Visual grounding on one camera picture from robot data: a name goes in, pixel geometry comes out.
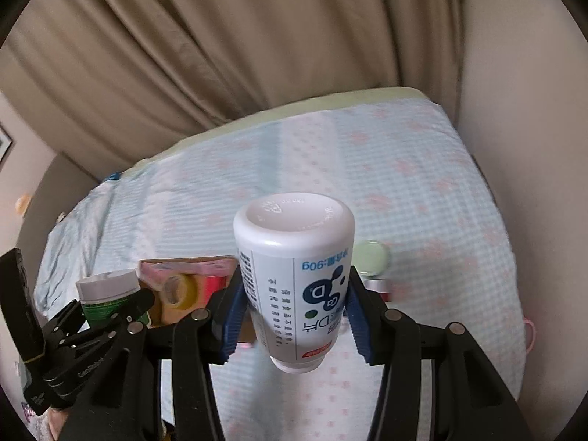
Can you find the jar with pale green lid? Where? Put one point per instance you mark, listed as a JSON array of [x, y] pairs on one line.
[[372, 257]]

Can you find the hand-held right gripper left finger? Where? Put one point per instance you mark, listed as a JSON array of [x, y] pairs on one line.
[[232, 326]]

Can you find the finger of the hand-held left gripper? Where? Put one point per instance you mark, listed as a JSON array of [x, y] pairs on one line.
[[64, 319], [138, 302]]

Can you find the yellow tape roll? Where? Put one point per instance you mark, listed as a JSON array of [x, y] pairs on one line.
[[180, 290]]

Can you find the beige curtain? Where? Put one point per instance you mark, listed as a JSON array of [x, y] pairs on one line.
[[229, 41]]

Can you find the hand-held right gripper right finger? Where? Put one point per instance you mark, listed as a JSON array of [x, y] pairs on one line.
[[361, 326]]

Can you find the red tape roll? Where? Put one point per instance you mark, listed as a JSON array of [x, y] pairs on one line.
[[215, 287]]

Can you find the framed wall picture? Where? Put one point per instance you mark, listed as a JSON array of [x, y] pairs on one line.
[[3, 143]]

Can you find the green bottle with white cap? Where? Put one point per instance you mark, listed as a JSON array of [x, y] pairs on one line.
[[106, 301]]

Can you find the pink cardboard box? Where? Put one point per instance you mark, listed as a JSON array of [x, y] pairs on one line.
[[158, 268]]

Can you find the bed with checkered sheet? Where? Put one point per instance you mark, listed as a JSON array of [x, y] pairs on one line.
[[321, 161]]

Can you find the pink plastic object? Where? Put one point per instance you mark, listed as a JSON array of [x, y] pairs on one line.
[[530, 333]]

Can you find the white supplement bottle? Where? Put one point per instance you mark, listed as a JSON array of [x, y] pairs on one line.
[[294, 257]]

